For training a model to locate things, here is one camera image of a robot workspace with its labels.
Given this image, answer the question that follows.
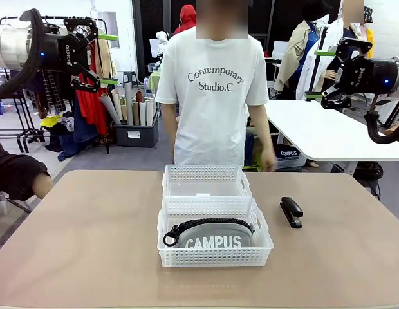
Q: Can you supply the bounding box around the beige garment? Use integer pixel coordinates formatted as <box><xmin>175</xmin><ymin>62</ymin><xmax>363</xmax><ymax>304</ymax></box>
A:
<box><xmin>95</xmin><ymin>32</ymin><xmax>118</xmax><ymax>79</ymax></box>

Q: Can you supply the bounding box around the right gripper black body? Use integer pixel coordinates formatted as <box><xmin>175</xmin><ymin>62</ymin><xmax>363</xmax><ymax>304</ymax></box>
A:
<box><xmin>342</xmin><ymin>56</ymin><xmax>396</xmax><ymax>96</ymax></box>

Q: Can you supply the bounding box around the grey paper roll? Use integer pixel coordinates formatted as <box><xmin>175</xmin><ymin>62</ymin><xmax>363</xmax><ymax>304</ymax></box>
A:
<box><xmin>98</xmin><ymin>95</ymin><xmax>122</xmax><ymax>126</ymax></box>

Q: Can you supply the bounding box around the grey storage bin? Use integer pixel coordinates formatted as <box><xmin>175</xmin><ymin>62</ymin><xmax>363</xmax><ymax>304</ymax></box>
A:
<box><xmin>114</xmin><ymin>123</ymin><xmax>160</xmax><ymax>148</ymax></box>

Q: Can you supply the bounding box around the grey stool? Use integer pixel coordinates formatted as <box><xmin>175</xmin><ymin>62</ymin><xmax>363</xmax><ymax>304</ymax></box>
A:
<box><xmin>122</xmin><ymin>70</ymin><xmax>138</xmax><ymax>87</ymax></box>

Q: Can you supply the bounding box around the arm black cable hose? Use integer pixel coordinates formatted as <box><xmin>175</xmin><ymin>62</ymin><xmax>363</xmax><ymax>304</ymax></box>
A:
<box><xmin>0</xmin><ymin>8</ymin><xmax>48</xmax><ymax>101</ymax></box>
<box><xmin>363</xmin><ymin>93</ymin><xmax>399</xmax><ymax>145</ymax></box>

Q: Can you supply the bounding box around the person's left forearm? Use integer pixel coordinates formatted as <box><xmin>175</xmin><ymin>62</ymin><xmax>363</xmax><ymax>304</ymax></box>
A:
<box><xmin>254</xmin><ymin>122</ymin><xmax>275</xmax><ymax>151</ymax></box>

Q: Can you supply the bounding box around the white table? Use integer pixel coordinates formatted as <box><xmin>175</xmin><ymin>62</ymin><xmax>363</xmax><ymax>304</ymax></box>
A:
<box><xmin>250</xmin><ymin>98</ymin><xmax>399</xmax><ymax>176</ymax></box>

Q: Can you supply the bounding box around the red hooded jacket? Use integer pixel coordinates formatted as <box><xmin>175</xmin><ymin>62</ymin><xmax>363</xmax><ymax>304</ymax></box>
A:
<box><xmin>172</xmin><ymin>4</ymin><xmax>198</xmax><ymax>35</ymax></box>

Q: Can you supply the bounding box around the beige paper roll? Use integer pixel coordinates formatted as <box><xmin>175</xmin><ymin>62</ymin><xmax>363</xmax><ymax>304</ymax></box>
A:
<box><xmin>110</xmin><ymin>88</ymin><xmax>124</xmax><ymax>122</ymax></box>

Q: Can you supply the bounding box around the grey CAMPUS zipper pouch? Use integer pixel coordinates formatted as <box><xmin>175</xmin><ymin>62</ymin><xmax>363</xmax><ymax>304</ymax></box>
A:
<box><xmin>163</xmin><ymin>218</ymin><xmax>255</xmax><ymax>250</ymax></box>

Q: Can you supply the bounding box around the person's left hand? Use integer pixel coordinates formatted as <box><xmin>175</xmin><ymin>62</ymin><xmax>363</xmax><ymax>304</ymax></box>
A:
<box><xmin>259</xmin><ymin>147</ymin><xmax>277</xmax><ymax>173</ymax></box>

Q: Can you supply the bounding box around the yellow cloth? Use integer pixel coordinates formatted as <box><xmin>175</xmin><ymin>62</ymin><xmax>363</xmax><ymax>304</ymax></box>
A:
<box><xmin>39</xmin><ymin>115</ymin><xmax>64</xmax><ymax>129</ymax></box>

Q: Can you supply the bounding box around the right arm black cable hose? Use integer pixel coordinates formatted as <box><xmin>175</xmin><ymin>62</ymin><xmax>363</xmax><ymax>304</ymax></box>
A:
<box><xmin>363</xmin><ymin>93</ymin><xmax>399</xmax><ymax>145</ymax></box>

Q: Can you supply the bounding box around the operator bare forearm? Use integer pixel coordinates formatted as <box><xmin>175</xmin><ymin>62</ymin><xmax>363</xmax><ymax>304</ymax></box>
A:
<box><xmin>32</xmin><ymin>172</ymin><xmax>55</xmax><ymax>199</ymax></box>

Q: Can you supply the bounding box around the mannequin in beige trench coat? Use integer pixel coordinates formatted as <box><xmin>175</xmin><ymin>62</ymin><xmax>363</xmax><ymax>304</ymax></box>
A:
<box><xmin>273</xmin><ymin>0</ymin><xmax>331</xmax><ymax>101</ymax></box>

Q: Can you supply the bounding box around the green cloth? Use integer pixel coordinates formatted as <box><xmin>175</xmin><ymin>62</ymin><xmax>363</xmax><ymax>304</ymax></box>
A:
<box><xmin>147</xmin><ymin>70</ymin><xmax>162</xmax><ymax>95</ymax></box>

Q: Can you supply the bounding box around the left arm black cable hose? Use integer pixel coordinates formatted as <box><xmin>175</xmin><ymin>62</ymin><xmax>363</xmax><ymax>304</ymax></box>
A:
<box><xmin>0</xmin><ymin>8</ymin><xmax>48</xmax><ymax>101</ymax></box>

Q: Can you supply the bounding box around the black clothes rack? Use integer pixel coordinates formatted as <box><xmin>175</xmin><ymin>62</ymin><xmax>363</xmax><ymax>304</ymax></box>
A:
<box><xmin>0</xmin><ymin>15</ymin><xmax>109</xmax><ymax>155</ymax></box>

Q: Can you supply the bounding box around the blue denim garment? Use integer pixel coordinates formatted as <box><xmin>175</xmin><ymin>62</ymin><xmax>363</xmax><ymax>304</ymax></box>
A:
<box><xmin>57</xmin><ymin>96</ymin><xmax>102</xmax><ymax>162</ymax></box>

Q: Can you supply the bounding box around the person's right forearm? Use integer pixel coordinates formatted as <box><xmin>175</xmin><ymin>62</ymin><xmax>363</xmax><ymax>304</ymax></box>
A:
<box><xmin>165</xmin><ymin>127</ymin><xmax>180</xmax><ymax>165</ymax></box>

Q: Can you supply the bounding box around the dark plaid garment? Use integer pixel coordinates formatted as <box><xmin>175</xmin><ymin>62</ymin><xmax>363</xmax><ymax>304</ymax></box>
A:
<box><xmin>38</xmin><ymin>70</ymin><xmax>67</xmax><ymax>119</ymax></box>

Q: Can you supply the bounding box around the red garment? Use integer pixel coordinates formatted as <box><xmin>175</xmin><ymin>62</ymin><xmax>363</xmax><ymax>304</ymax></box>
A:
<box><xmin>74</xmin><ymin>41</ymin><xmax>109</xmax><ymax>138</ymax></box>

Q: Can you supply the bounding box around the person in white T-shirt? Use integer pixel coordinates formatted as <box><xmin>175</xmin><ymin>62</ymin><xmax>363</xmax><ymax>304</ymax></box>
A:
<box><xmin>155</xmin><ymin>0</ymin><xmax>277</xmax><ymax>173</ymax></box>

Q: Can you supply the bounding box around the black coiled cable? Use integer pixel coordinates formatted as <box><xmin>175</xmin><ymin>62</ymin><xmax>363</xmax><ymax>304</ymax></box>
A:
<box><xmin>355</xmin><ymin>160</ymin><xmax>384</xmax><ymax>189</ymax></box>

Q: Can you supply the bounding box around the brown cardboard tube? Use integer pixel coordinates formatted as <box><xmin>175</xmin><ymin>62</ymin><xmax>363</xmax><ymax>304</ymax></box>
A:
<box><xmin>131</xmin><ymin>98</ymin><xmax>140</xmax><ymax>126</ymax></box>

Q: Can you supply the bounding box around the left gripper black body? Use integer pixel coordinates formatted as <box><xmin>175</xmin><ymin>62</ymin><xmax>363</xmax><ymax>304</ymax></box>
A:
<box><xmin>38</xmin><ymin>32</ymin><xmax>93</xmax><ymax>75</ymax></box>

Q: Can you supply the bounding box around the tall grey tube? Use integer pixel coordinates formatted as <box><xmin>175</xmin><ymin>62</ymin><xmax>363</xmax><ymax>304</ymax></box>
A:
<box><xmin>123</xmin><ymin>82</ymin><xmax>135</xmax><ymax>126</ymax></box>

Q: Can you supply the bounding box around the white monitor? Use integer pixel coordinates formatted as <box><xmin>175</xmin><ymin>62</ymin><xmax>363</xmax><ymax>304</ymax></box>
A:
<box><xmin>272</xmin><ymin>41</ymin><xmax>289</xmax><ymax>61</ymax></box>

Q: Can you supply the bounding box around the white perforated plastic basket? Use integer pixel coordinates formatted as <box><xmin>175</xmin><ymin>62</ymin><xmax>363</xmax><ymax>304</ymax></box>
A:
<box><xmin>156</xmin><ymin>196</ymin><xmax>275</xmax><ymax>268</ymax></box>
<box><xmin>162</xmin><ymin>164</ymin><xmax>254</xmax><ymax>198</ymax></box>

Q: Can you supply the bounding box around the operator in black top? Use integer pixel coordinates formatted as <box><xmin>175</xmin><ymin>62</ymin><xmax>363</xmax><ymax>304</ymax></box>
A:
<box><xmin>0</xmin><ymin>127</ymin><xmax>55</xmax><ymax>202</ymax></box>

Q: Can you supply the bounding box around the black stapler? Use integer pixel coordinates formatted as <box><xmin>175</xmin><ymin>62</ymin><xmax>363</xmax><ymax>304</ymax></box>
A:
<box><xmin>279</xmin><ymin>196</ymin><xmax>304</xmax><ymax>229</ymax></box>

